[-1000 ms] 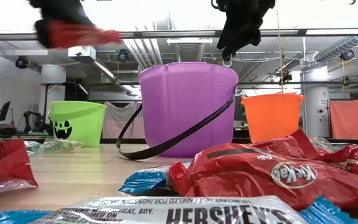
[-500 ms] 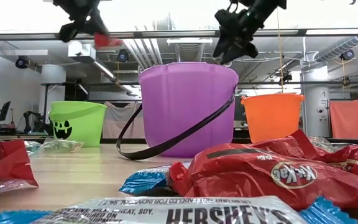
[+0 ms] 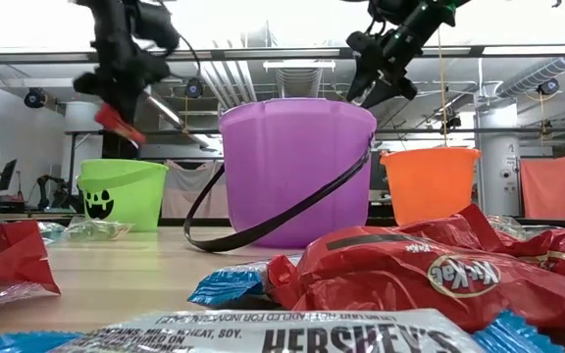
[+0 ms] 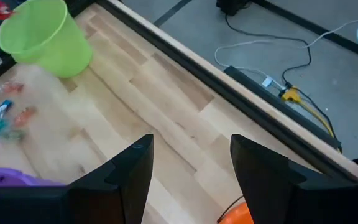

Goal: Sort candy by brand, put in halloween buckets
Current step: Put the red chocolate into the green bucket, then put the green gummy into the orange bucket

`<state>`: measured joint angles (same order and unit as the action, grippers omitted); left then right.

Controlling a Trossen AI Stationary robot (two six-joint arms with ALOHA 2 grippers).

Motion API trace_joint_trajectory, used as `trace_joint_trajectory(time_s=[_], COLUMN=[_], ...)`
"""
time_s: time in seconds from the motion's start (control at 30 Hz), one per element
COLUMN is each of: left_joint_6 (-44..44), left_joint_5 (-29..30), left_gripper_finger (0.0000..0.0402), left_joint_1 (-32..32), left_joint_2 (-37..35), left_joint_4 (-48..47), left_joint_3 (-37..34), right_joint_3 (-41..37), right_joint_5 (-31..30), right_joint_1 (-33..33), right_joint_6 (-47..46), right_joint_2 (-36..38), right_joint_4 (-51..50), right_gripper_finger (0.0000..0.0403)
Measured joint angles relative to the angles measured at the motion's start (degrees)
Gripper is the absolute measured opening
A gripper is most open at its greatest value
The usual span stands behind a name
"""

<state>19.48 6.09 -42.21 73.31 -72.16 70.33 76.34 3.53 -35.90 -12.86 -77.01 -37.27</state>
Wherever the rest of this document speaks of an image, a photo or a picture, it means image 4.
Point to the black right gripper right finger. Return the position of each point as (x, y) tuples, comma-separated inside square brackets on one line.
[(275, 193)]

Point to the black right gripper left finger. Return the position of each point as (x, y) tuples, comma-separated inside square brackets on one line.
[(120, 193)]

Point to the orange halloween bucket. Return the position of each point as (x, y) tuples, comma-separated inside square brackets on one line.
[(238, 216)]

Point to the purple halloween bucket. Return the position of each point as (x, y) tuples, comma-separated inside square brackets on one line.
[(5, 179)]

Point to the green halloween bucket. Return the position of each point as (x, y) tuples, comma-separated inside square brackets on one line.
[(57, 46)]

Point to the black power strip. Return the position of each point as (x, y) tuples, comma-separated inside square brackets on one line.
[(259, 90)]

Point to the white plug adapter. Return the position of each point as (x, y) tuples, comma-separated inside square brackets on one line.
[(267, 82)]

